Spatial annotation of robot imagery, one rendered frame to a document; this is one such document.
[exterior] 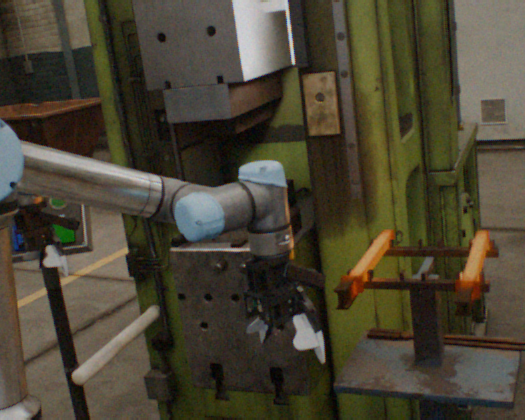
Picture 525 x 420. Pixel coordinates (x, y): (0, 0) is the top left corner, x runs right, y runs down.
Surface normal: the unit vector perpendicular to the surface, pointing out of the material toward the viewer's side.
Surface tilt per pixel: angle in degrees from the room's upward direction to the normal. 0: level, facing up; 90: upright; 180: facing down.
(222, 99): 90
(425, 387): 0
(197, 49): 90
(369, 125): 90
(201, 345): 90
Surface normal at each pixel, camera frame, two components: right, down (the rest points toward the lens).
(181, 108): -0.36, 0.29
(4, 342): 0.81, 0.08
